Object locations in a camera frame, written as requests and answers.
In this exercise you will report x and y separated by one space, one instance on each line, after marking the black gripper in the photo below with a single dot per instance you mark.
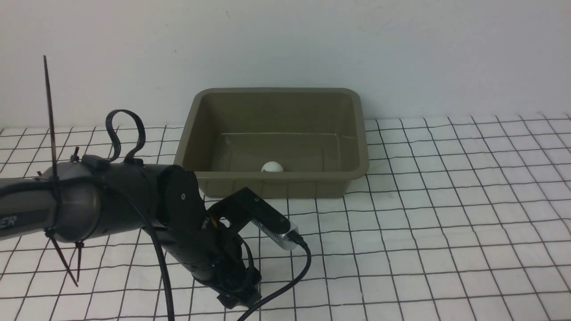
212 253

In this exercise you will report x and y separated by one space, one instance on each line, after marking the white printed ping-pong ball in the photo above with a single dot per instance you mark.
272 167

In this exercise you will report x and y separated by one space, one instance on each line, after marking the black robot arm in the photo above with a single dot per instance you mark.
97 198

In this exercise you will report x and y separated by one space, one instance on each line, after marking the olive green plastic bin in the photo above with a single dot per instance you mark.
317 134

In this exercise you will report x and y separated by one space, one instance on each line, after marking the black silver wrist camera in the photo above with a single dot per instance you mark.
263 216

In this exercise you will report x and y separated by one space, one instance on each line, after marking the black cable tie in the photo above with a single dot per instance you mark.
54 178

